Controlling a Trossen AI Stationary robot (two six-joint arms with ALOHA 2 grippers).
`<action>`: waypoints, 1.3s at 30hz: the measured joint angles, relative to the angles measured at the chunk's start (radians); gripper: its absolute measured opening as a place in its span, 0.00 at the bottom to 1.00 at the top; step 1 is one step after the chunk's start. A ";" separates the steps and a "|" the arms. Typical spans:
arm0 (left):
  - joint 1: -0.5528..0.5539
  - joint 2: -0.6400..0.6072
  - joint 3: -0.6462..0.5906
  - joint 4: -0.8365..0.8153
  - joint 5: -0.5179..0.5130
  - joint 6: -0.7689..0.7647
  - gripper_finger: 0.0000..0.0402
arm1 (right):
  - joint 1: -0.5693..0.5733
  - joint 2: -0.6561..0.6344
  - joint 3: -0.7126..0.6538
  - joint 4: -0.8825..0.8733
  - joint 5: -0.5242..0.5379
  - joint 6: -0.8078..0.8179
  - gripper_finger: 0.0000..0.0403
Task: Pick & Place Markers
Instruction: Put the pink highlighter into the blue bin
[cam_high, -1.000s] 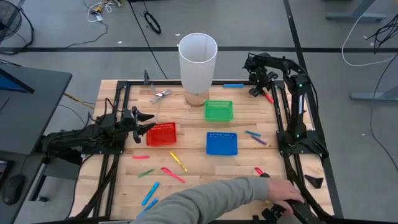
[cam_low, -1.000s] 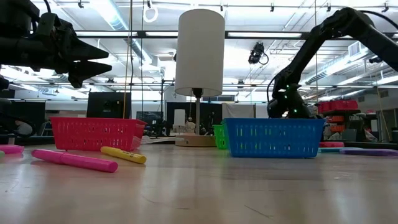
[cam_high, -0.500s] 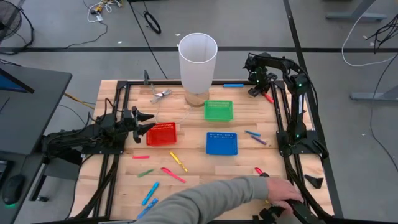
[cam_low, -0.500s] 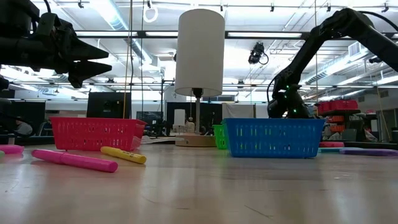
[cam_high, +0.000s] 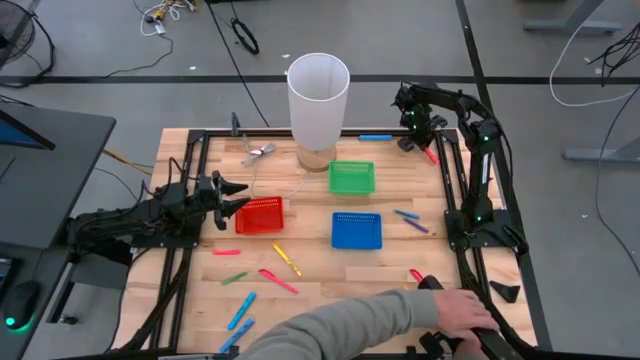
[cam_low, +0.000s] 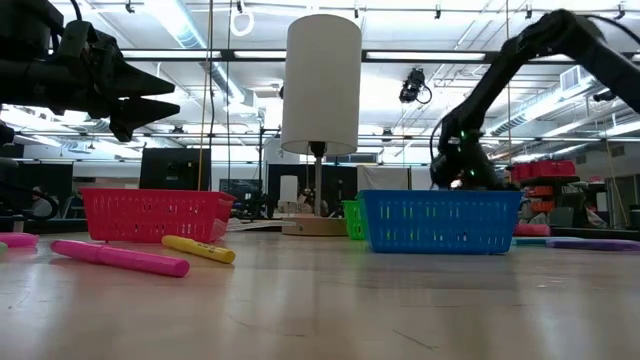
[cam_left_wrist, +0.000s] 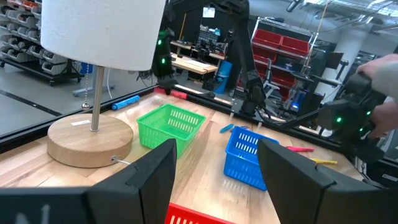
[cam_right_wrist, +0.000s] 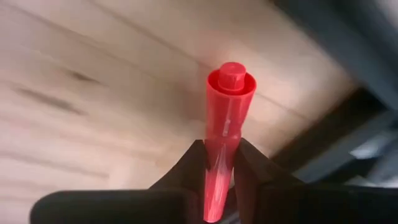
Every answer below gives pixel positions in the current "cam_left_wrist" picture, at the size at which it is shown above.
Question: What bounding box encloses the thick dark blue marker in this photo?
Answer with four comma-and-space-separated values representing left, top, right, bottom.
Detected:
111, 95, 142, 111

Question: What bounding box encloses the red marker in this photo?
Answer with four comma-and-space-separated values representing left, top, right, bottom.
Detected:
154, 86, 188, 100

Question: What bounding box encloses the blue plastic basket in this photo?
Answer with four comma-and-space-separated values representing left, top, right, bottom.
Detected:
223, 125, 280, 191

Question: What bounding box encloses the green plastic basket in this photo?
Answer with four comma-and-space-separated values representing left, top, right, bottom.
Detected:
136, 103, 207, 159

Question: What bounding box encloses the metal wire shelf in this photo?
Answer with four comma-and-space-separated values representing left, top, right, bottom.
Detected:
236, 17, 320, 105

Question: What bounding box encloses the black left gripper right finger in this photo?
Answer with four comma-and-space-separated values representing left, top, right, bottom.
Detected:
257, 138, 398, 224

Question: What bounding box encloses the white shade wooden table lamp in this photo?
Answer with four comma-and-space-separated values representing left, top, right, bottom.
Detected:
40, 0, 167, 169

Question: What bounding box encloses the white sign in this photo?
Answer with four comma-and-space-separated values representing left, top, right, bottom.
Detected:
202, 6, 216, 19

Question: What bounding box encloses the person's hand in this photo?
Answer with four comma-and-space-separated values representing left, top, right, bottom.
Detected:
356, 53, 398, 80
366, 100, 398, 140

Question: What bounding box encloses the black rack with grey bins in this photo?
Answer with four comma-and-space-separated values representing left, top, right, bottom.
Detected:
0, 0, 82, 87

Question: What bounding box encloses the black metal rig frame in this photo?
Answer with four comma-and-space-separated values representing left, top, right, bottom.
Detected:
0, 83, 398, 190

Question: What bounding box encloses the yellow highlighter marker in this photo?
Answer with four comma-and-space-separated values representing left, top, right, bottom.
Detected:
310, 157, 339, 166

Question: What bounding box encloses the black leader arm handle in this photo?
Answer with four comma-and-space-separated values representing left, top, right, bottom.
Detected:
317, 72, 388, 164

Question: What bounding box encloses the pink highlighter marker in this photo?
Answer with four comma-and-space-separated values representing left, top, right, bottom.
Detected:
285, 146, 316, 153

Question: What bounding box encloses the person's forearm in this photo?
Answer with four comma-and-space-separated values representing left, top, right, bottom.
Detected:
371, 60, 398, 102

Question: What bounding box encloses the red plastic basket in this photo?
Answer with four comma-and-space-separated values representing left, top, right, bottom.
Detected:
164, 202, 237, 224

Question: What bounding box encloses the red storage bin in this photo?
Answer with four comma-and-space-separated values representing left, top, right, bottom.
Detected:
252, 29, 283, 48
279, 35, 311, 57

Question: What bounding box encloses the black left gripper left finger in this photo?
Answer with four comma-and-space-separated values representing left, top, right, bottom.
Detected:
0, 138, 177, 224

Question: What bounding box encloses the wooden workbench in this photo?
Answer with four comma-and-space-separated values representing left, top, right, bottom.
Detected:
170, 52, 219, 75

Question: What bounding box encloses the blue barrel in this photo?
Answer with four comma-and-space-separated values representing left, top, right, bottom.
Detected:
213, 60, 234, 95

